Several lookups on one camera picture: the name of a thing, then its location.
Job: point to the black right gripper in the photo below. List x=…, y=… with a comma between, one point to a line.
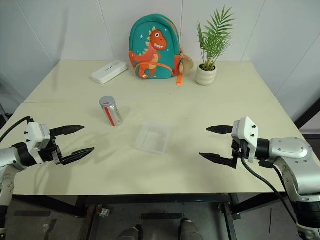
x=238, y=150

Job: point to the silver red drink can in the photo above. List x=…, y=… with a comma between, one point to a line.
x=113, y=115

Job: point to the black slanted bar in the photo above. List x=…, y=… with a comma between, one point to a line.
x=308, y=111

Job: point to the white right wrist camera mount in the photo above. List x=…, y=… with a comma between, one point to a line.
x=246, y=130

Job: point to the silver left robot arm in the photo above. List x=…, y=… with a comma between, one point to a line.
x=5, y=154

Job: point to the dark rounded shape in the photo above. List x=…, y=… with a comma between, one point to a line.
x=190, y=230
x=130, y=233

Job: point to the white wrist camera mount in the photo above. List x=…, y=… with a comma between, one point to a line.
x=246, y=130
x=34, y=135

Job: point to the black metal table frame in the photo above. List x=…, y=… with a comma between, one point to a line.
x=150, y=199

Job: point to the grey vial cap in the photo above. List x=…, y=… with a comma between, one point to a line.
x=107, y=101

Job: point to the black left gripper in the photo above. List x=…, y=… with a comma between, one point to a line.
x=48, y=153

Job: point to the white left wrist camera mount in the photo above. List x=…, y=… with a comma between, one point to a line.
x=34, y=135

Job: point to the white ribbed plant pot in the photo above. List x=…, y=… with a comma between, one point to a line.
x=205, y=76

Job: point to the beige plush pendant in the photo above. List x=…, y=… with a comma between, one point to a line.
x=187, y=63

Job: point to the green palm plant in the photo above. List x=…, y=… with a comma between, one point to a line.
x=212, y=37

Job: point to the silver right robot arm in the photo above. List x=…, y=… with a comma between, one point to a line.
x=287, y=150

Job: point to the white oblong case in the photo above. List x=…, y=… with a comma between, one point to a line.
x=108, y=72

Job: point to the teal dinosaur backpack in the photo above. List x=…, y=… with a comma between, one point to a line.
x=152, y=45

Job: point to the black floor strip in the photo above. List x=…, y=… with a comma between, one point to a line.
x=161, y=216

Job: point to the clear plastic tray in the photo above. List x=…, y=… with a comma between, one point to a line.
x=153, y=137

